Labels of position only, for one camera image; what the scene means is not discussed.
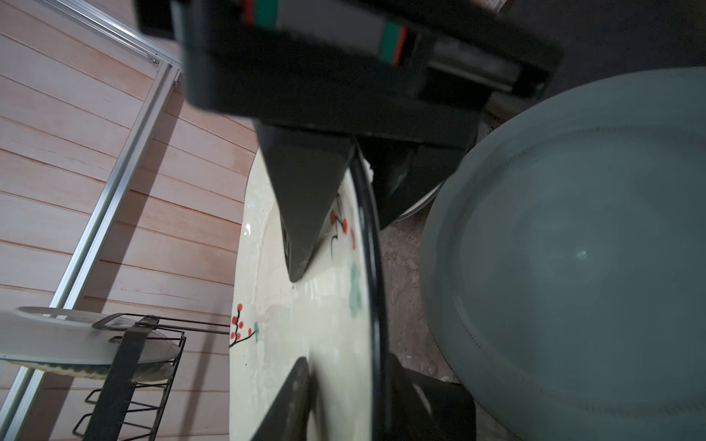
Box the black wire dish rack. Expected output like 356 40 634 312
73 313 229 440

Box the white plate dark green rim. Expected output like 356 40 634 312
0 306 183 368

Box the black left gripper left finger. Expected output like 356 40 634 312
251 356 312 441

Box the cream plate with berry sprigs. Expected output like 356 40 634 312
229 156 384 440

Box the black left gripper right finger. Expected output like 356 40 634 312
388 354 476 440

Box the aluminium wall frame rail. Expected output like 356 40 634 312
0 0 183 441

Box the large grey-green plate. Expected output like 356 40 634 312
420 67 705 440

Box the yellow woven plate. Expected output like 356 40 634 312
2 358 175 382

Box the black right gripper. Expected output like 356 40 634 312
134 1 563 282

